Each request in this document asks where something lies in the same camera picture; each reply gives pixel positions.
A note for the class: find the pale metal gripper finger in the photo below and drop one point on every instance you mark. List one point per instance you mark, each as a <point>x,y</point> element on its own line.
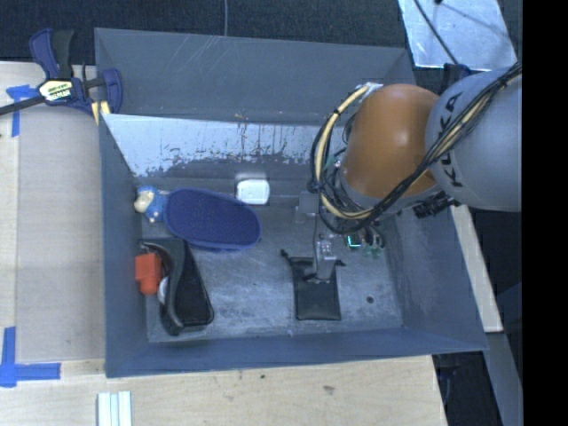
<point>330,262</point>
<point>319,264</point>

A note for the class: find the small white box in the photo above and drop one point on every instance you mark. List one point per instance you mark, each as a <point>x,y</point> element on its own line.
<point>253,191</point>

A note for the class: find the grey metal bin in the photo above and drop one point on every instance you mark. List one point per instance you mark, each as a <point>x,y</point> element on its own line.
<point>266,282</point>

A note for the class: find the black curved case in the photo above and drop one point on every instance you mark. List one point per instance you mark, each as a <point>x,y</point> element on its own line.
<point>191,291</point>

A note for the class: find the blue toy animal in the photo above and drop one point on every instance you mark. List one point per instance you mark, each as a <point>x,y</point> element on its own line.
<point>152,202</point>

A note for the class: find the orange-red block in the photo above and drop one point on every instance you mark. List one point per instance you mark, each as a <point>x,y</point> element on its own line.
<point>148,273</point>

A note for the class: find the black cylinder on white bracket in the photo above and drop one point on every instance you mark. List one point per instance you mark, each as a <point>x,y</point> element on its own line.
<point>431,206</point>

